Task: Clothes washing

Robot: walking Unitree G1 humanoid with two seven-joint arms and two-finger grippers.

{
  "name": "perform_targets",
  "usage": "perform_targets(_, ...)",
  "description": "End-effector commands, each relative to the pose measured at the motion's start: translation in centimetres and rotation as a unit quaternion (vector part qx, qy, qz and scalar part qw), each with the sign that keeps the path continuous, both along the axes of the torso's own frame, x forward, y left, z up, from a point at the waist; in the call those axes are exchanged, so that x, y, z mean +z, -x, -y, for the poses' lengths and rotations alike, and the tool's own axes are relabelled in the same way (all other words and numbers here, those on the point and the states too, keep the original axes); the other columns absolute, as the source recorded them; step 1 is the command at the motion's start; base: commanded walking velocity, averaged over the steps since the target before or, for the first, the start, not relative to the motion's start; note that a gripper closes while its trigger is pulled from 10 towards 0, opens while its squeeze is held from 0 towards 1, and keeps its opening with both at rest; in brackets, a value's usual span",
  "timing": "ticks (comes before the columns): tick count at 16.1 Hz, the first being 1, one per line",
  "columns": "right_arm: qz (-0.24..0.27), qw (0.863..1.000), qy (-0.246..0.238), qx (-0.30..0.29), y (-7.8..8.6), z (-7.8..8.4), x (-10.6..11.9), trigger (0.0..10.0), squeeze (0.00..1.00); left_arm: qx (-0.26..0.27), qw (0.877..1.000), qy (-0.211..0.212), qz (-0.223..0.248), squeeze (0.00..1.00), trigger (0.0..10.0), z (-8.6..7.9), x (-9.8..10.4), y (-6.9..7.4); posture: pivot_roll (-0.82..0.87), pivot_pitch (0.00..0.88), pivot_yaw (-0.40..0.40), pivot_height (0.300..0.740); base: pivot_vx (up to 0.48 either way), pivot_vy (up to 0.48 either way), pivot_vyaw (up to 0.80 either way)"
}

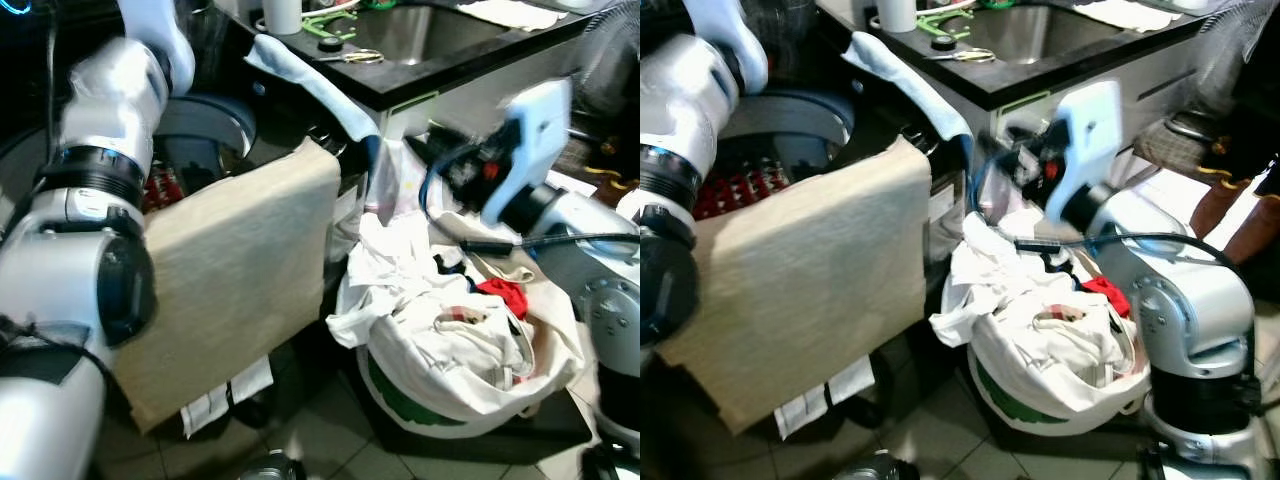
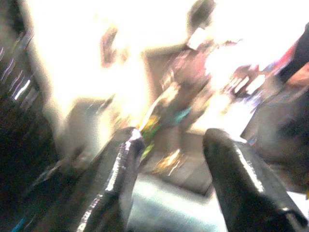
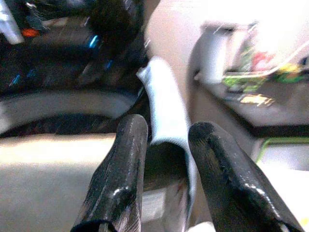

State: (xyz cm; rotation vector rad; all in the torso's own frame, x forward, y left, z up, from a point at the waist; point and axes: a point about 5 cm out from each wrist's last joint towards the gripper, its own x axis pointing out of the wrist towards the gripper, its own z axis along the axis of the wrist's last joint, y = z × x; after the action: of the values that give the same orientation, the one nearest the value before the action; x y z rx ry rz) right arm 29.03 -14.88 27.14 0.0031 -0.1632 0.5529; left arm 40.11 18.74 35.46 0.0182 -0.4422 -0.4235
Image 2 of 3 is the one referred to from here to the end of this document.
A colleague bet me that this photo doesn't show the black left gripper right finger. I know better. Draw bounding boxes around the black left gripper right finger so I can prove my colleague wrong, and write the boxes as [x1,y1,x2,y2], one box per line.
[203,128,308,232]

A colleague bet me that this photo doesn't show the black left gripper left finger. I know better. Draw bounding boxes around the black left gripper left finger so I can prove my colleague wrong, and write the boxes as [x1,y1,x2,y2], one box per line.
[76,127,146,232]

